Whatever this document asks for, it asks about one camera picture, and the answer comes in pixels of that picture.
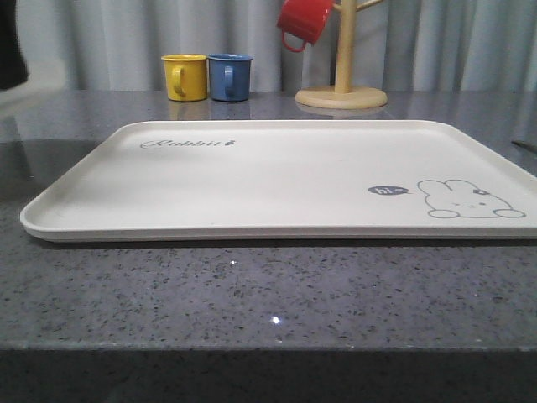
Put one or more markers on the cream rabbit serving tray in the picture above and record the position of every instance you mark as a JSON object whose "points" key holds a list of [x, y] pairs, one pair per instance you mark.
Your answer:
{"points": [[286, 179]]}

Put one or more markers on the dark robot arm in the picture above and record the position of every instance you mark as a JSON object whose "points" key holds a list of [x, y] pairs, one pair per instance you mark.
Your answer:
{"points": [[14, 71]]}

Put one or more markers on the yellow mug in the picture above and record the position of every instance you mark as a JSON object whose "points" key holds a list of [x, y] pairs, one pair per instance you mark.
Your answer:
{"points": [[186, 77]]}

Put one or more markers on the red mug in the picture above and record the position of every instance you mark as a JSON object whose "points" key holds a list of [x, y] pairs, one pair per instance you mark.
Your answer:
{"points": [[304, 19]]}

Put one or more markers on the wooden mug tree stand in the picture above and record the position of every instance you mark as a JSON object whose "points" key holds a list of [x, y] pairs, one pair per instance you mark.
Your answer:
{"points": [[344, 95]]}

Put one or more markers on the silver metal fork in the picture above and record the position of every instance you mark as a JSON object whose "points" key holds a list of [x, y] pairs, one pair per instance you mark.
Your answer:
{"points": [[525, 145]]}

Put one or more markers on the blue mug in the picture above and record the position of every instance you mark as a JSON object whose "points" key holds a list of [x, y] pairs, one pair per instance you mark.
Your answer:
{"points": [[229, 77]]}

